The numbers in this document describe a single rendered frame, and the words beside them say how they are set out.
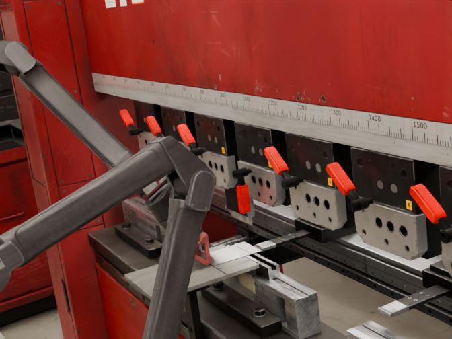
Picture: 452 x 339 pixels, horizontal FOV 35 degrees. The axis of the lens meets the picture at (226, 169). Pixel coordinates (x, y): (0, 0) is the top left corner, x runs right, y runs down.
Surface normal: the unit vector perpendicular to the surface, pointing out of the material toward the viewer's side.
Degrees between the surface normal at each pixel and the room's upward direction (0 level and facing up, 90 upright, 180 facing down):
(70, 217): 83
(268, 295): 90
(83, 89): 90
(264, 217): 90
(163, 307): 78
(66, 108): 71
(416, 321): 0
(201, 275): 0
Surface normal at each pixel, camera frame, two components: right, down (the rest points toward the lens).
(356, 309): -0.12, -0.96
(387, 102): -0.87, 0.22
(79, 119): 0.18, -0.11
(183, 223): 0.32, 0.12
